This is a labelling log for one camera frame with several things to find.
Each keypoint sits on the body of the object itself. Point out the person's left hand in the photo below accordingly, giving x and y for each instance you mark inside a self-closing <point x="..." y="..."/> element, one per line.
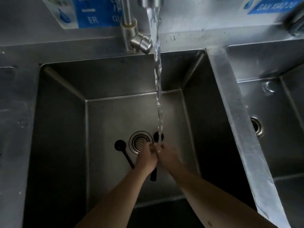
<point x="145" y="159"/>

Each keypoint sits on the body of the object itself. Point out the person's right hand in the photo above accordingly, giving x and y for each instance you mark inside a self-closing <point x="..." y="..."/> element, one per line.
<point x="169" y="156"/>

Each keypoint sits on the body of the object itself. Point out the person's right fingers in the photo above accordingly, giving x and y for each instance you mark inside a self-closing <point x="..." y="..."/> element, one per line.
<point x="159" y="148"/>

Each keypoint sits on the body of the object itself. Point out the person's left fingers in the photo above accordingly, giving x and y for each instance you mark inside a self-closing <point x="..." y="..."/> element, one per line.
<point x="150" y="148"/>

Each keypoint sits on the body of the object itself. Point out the person's left forearm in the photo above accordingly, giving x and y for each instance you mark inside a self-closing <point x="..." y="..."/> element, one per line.
<point x="118" y="199"/>

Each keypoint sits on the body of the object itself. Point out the person's right forearm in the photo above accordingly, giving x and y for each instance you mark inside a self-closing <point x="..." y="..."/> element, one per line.
<point x="213" y="201"/>

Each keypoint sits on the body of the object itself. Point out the round steel drain strainer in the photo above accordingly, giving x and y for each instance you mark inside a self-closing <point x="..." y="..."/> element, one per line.
<point x="139" y="141"/>

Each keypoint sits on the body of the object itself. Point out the large steel sink basin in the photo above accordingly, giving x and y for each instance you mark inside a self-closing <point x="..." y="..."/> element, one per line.
<point x="106" y="111"/>

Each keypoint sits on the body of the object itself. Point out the running water stream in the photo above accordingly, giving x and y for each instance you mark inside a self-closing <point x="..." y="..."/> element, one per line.
<point x="157" y="68"/>

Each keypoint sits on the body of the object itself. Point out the round steel sink drain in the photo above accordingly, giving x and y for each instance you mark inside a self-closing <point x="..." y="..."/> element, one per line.
<point x="257" y="126"/>

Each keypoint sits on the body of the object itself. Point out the small steel tap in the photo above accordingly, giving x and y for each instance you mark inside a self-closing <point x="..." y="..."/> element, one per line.
<point x="133" y="33"/>

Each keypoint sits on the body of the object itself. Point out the small steel sink basin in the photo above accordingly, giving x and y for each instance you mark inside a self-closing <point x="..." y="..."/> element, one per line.
<point x="280" y="140"/>

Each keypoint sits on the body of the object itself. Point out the large steel faucet spout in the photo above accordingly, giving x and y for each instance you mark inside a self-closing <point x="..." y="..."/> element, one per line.
<point x="152" y="1"/>

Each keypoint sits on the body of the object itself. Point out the blue and white sign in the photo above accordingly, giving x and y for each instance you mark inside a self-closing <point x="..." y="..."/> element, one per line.
<point x="95" y="11"/>
<point x="270" y="4"/>

